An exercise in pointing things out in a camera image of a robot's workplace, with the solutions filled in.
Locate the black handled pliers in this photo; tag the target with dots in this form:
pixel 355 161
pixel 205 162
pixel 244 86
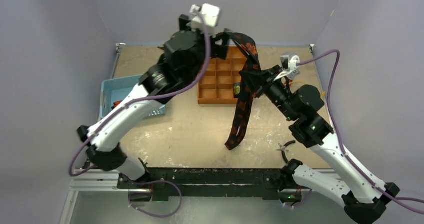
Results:
pixel 283 149

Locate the light blue plastic basket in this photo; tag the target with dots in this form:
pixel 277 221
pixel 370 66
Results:
pixel 115 90

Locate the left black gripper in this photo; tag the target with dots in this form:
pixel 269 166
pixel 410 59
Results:
pixel 219 51

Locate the dark orange floral tie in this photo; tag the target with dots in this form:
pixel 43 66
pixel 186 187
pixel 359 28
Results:
pixel 242 114

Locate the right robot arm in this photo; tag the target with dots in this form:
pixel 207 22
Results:
pixel 362 195

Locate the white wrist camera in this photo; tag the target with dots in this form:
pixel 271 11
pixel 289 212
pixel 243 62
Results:
pixel 207 14
pixel 289 61

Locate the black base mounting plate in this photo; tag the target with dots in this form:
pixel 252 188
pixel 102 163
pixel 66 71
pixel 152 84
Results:
pixel 264 183

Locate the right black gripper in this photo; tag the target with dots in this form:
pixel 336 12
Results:
pixel 261 84

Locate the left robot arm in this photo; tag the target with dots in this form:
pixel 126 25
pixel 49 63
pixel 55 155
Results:
pixel 184 60

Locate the aluminium frame rail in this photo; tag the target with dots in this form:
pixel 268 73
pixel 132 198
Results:
pixel 97 180

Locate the rolled yellow floral tie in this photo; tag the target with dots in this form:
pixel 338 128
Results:
pixel 236 87

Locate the red handled adjustable wrench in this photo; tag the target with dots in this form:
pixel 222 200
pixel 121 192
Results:
pixel 290 78

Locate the orange navy striped tie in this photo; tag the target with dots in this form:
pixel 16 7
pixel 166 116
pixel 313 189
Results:
pixel 115 104

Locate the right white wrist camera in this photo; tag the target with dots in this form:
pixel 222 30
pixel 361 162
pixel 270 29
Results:
pixel 289 61

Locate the orange wooden compartment tray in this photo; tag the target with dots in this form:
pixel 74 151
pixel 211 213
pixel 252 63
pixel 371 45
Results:
pixel 216 86

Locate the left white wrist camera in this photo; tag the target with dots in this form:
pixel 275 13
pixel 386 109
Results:
pixel 207 14

